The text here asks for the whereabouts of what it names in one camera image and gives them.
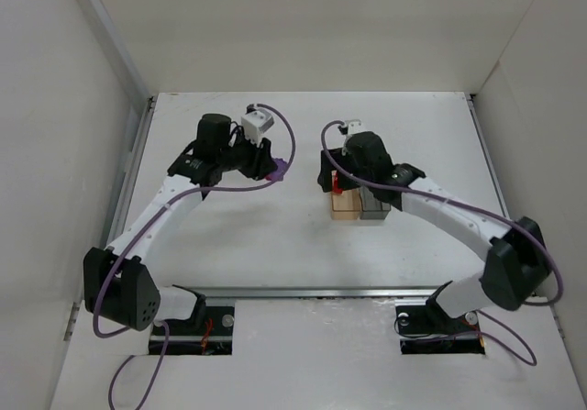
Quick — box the purple lego piece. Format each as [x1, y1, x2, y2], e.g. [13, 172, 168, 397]
[265, 158, 291, 182]

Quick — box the red lego brick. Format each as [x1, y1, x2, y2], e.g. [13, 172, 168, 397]
[331, 172, 344, 195]

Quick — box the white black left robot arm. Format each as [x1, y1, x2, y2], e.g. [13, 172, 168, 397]
[83, 105, 278, 331]

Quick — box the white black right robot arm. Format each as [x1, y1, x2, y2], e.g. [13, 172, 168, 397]
[317, 126, 554, 327]

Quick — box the clear orange container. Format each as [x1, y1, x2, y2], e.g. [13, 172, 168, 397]
[330, 189, 361, 221]

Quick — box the clear grey container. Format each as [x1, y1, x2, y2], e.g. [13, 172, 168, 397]
[360, 187, 391, 220]

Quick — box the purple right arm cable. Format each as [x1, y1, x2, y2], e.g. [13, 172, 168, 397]
[320, 120, 565, 366]

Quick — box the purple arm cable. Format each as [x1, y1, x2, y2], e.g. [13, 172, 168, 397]
[94, 103, 297, 410]
[320, 120, 565, 366]

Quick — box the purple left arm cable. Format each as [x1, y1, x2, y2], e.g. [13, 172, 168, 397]
[94, 103, 297, 410]

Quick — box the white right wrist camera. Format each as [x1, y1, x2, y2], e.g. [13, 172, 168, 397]
[338, 119, 365, 137]

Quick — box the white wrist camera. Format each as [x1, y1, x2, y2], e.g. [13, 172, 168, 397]
[240, 104, 274, 146]
[338, 119, 365, 137]

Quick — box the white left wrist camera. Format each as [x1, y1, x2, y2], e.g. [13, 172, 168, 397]
[240, 104, 274, 146]

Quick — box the aluminium frame rail right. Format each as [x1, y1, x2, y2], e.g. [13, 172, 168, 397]
[465, 94, 510, 217]

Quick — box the aluminium frame rail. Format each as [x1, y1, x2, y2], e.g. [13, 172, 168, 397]
[465, 94, 510, 217]
[76, 0, 151, 245]

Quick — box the aluminium frame rail left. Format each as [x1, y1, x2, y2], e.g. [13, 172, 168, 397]
[76, 0, 151, 245]

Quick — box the aluminium front rail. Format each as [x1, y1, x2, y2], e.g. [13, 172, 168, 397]
[91, 284, 536, 299]

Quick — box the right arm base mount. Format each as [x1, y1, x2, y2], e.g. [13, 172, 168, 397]
[393, 305, 485, 355]

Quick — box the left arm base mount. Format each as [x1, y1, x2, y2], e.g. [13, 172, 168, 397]
[165, 305, 235, 356]

